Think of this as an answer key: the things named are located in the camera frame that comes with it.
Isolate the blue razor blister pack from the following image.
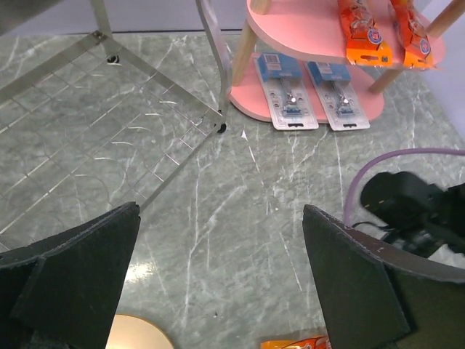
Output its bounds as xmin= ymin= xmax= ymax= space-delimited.
xmin=306 ymin=62 xmax=370 ymax=132
xmin=254 ymin=52 xmax=319 ymax=131

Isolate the orange razor bag front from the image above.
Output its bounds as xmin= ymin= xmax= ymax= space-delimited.
xmin=260 ymin=336 xmax=332 ymax=349

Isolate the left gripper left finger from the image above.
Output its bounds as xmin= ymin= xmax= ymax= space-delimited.
xmin=1 ymin=201 xmax=141 ymax=348

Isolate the orange razor bag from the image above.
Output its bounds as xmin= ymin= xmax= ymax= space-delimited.
xmin=338 ymin=0 xmax=392 ymax=67
xmin=260 ymin=336 xmax=332 ymax=349
xmin=389 ymin=0 xmax=436 ymax=69

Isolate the bird painted wooden plate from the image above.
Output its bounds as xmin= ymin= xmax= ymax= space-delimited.
xmin=105 ymin=314 xmax=174 ymax=349

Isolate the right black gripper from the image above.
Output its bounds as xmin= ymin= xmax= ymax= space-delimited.
xmin=360 ymin=172 xmax=464 ymax=254

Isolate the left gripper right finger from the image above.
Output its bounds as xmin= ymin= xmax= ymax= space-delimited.
xmin=302 ymin=204 xmax=464 ymax=348

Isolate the metal dish rack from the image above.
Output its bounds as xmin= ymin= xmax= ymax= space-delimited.
xmin=1 ymin=1 xmax=227 ymax=244

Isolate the pink three-tier shelf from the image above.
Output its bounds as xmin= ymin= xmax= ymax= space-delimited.
xmin=227 ymin=0 xmax=465 ymax=123

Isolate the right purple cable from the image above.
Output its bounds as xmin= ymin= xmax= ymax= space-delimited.
xmin=343 ymin=148 xmax=465 ymax=226

